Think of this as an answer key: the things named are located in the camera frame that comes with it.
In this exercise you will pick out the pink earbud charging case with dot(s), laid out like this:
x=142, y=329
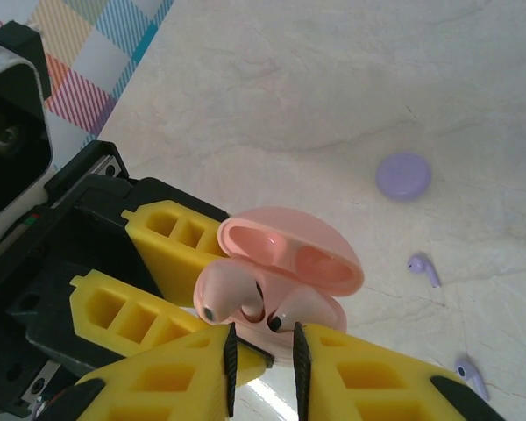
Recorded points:
x=298, y=219

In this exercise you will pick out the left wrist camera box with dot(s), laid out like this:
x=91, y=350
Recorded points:
x=9, y=109

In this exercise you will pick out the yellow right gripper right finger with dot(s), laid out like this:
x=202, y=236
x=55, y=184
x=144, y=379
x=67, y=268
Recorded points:
x=368, y=364

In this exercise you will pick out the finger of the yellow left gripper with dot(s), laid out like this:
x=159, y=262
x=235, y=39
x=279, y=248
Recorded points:
x=188, y=263
x=175, y=326

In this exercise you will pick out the purple earbud charging case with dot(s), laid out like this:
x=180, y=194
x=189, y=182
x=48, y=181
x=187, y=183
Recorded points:
x=403, y=175

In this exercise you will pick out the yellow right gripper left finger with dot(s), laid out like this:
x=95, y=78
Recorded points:
x=158, y=368

